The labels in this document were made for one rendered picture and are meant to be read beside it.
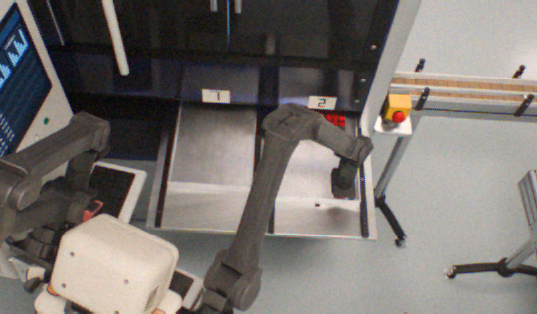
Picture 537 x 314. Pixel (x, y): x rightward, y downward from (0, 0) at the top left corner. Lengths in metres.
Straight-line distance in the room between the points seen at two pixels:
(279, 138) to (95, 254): 0.42
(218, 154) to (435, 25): 2.21
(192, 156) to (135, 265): 0.76
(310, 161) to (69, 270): 0.92
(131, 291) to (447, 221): 2.01
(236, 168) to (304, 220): 0.28
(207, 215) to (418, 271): 1.29
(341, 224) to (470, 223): 1.29
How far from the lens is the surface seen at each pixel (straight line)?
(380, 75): 1.68
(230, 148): 1.80
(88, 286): 1.15
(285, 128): 1.07
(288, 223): 1.68
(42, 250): 1.33
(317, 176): 1.77
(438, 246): 2.77
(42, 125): 1.66
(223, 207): 1.70
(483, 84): 2.11
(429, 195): 2.89
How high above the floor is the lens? 2.39
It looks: 57 degrees down
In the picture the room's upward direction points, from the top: 6 degrees clockwise
